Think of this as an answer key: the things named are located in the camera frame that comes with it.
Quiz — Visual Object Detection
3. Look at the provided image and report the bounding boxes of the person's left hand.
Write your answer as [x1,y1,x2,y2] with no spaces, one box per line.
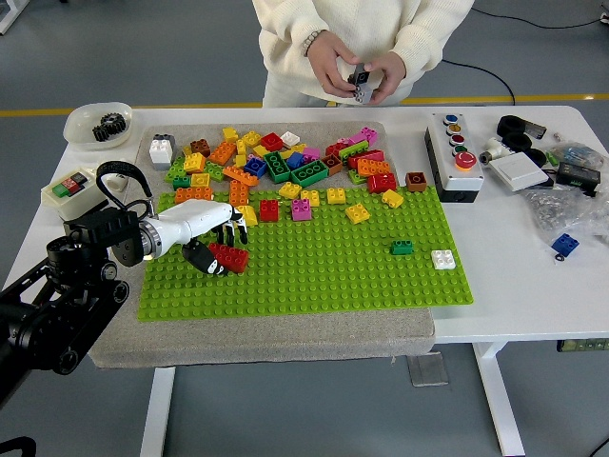
[365,50,408,107]

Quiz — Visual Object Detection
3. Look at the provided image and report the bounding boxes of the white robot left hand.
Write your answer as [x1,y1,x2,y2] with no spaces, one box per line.
[159,198,249,277]

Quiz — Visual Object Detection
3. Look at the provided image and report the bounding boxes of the person's right hand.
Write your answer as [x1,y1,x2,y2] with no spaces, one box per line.
[306,30,363,104]

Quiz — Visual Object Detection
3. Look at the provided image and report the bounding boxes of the dark grey brick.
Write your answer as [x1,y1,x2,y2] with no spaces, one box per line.
[346,61,371,87]

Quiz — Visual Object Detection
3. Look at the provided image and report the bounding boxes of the red two-by-four brick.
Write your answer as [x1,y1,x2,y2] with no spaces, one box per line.
[207,242,250,275]

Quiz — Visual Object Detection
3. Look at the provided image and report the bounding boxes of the orange two-by-four brick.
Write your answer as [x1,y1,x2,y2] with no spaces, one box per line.
[228,179,251,210]
[174,186,215,204]
[356,158,392,178]
[207,141,238,165]

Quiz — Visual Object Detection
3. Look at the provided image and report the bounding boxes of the orange long curved brick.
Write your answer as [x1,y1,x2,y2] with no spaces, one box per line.
[222,165,261,187]

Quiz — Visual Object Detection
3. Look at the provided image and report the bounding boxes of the white and grey brick stack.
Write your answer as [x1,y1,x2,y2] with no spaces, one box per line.
[148,133,176,171]

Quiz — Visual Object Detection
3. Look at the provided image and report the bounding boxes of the lime green long brick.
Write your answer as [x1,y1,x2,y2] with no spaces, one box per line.
[338,141,371,166]

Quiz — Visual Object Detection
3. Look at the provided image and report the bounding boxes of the long red sloped brick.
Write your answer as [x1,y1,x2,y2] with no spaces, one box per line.
[346,149,385,170]

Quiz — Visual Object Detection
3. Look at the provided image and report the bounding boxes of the green hollow brick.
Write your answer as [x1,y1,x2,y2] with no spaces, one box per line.
[289,159,329,188]
[265,150,292,184]

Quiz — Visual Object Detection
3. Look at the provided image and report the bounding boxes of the brown hollow brick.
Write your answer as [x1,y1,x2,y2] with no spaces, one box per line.
[320,152,344,177]

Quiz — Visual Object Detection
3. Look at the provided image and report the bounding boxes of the glossy red brick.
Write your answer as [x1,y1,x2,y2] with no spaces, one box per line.
[366,171,399,194]

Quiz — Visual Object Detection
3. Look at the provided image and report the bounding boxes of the green studded baseplate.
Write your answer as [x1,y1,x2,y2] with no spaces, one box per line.
[135,184,477,322]

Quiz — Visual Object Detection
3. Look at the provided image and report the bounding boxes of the person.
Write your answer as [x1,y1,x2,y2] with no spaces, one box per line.
[251,0,477,109]

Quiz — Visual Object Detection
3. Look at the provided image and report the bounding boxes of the white printed tube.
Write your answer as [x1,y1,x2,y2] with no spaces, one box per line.
[100,166,130,192]

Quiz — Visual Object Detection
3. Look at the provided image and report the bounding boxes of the white pushbutton control box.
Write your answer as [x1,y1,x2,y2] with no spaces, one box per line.
[423,111,486,204]

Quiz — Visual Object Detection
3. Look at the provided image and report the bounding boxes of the black metal gears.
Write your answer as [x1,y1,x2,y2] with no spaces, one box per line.
[91,111,128,144]

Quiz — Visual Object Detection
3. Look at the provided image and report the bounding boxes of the white cylinder metal tip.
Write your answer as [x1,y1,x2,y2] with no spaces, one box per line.
[478,137,516,167]

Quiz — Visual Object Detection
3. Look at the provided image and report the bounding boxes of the grey-brown fabric mat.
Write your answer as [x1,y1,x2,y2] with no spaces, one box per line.
[88,121,438,369]

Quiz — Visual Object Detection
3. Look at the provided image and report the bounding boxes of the white plastic bowl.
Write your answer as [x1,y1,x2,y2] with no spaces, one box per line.
[63,101,135,152]

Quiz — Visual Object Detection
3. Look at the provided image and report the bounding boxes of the white table leg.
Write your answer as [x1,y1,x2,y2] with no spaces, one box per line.
[139,366,177,457]
[472,341,527,457]

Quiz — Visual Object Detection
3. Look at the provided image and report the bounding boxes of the clear bag blue parts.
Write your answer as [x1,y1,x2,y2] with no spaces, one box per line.
[546,142,609,169]

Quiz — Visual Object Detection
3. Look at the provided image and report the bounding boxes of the clear bag of screws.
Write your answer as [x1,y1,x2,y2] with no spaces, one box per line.
[521,187,609,240]

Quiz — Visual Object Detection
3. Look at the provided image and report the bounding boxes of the black power adapter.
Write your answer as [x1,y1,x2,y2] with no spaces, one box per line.
[555,161,603,198]

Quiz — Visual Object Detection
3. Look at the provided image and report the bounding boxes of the grey metal floor plate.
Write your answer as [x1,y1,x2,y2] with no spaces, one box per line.
[406,352,451,387]

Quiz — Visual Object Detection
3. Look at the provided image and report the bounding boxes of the beaded bracelet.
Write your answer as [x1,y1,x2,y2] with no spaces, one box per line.
[303,29,328,57]

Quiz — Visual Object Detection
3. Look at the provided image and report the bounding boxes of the black floor cable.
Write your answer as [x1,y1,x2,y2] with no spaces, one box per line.
[441,57,517,107]
[468,2,609,30]

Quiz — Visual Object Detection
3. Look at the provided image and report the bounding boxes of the white red-green switch box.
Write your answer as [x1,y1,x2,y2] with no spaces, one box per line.
[40,169,110,223]

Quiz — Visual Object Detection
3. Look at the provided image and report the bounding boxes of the white flat wall switch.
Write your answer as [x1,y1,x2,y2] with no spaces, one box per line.
[488,154,551,193]

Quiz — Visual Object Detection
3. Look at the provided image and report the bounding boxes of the white furniture frame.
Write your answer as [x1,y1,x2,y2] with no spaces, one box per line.
[0,0,31,36]

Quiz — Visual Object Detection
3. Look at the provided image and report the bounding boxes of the black cable loop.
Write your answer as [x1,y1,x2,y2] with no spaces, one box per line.
[0,435,37,457]

